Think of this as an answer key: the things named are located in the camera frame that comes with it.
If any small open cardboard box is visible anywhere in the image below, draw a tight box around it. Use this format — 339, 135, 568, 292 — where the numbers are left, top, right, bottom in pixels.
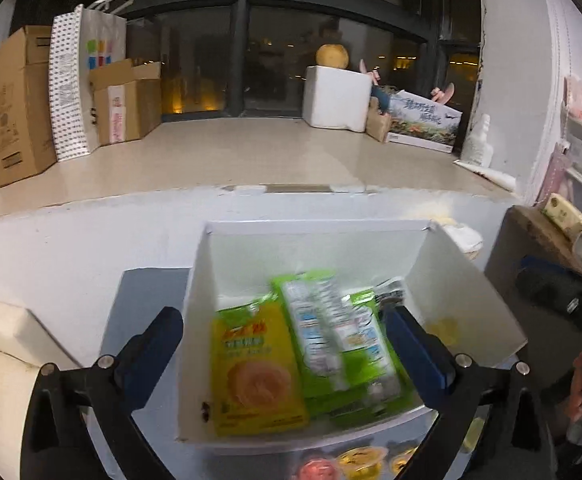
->
89, 58, 162, 145

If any yellow tissue pack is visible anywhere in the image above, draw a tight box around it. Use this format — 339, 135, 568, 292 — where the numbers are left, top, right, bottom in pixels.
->
542, 193, 582, 242

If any large brown cardboard box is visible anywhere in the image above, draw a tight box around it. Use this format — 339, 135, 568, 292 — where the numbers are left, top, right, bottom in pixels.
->
0, 25, 56, 188

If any tissue box with tissues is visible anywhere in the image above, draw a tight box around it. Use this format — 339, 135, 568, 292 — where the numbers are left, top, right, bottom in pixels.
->
430, 217, 484, 260

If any dark wooden side shelf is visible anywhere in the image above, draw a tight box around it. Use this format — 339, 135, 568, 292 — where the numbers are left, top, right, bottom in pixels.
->
484, 206, 582, 388

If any yellow jelly cup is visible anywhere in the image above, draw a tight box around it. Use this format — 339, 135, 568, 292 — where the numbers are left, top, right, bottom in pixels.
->
337, 446, 387, 480
425, 316, 460, 349

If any white spray bottle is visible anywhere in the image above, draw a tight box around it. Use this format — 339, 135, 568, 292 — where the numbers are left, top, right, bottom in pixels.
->
460, 114, 494, 168

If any yellow pomelo fruit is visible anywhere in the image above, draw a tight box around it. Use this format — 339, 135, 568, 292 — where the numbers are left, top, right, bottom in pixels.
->
316, 44, 349, 70

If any pink plush toy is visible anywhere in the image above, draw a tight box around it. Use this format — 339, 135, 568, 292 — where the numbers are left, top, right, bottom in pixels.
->
358, 60, 455, 105

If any green seaweed snack pack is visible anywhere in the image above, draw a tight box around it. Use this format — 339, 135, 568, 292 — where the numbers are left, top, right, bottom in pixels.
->
343, 288, 404, 398

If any pink jelly cup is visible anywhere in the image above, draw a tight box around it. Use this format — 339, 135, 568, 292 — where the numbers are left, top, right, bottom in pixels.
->
295, 455, 341, 480

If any black white snack packet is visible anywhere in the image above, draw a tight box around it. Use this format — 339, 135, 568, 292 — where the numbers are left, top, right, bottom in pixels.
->
373, 278, 406, 308

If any yellow snack pouch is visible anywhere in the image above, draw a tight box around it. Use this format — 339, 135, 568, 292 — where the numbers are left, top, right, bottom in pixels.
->
211, 295, 309, 437

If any small brown paper box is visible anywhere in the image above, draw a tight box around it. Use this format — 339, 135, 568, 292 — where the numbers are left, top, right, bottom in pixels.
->
366, 96, 392, 143

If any cream sofa cushion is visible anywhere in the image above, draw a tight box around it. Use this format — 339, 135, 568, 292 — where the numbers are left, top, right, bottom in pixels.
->
0, 302, 78, 479

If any white storage box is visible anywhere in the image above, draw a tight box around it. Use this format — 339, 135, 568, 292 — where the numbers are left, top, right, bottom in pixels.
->
177, 220, 526, 454

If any yellow jelly cup cartoon lid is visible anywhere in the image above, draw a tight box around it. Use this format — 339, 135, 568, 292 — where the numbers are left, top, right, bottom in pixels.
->
389, 446, 417, 477

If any white foam box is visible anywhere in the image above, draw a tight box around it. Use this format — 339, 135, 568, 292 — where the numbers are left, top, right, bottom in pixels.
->
302, 65, 371, 132

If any green seaweed pack back side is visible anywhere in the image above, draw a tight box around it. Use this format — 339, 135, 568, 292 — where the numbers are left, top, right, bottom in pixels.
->
270, 269, 410, 426

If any white dotted paper bag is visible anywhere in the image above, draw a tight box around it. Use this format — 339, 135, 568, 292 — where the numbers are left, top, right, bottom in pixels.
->
49, 0, 134, 162

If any printed landscape carton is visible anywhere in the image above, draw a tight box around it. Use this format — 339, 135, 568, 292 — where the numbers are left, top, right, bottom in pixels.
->
387, 90, 462, 154

